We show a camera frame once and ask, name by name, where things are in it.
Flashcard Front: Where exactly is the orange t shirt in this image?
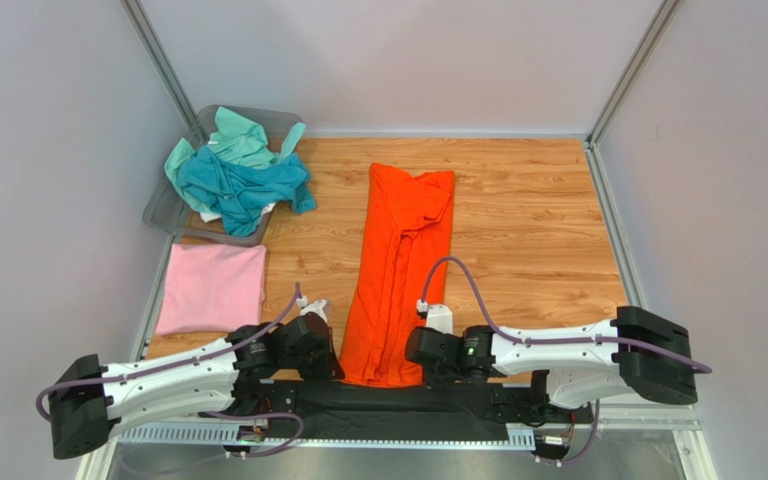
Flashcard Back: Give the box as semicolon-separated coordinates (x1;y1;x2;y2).
339;163;456;388

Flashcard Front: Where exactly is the aluminium frame rail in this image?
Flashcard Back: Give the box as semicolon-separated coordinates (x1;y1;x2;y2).
76;396;717;479

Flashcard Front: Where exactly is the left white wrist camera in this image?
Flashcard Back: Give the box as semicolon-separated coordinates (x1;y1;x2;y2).
296;296;332;323

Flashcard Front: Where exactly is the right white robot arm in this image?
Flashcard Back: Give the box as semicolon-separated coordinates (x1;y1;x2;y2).
404;304;711;410

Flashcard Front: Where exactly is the light mint t shirt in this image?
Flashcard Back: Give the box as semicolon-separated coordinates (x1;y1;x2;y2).
164;106;306;216

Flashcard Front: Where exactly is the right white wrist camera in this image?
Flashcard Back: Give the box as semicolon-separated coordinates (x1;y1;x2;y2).
416;299;454;335

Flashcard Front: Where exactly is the clear plastic bin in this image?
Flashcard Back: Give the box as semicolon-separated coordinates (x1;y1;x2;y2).
142;105;302;247

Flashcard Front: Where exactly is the white cloth in bin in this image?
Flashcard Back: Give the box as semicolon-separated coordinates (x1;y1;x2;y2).
199;202;276;223

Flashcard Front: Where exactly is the dark teal t shirt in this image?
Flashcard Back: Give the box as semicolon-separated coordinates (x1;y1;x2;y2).
174;147;317;237

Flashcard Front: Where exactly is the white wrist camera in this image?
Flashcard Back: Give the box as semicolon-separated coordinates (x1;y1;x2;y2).
296;296;332;323
416;299;454;335

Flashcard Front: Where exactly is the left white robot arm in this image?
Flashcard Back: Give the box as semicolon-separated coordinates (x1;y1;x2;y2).
37;312;345;460

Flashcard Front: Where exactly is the black base cloth strip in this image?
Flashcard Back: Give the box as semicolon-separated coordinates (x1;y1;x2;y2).
261;381;542;441

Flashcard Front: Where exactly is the folded pink t shirt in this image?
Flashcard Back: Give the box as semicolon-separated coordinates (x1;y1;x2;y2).
155;244;267;336

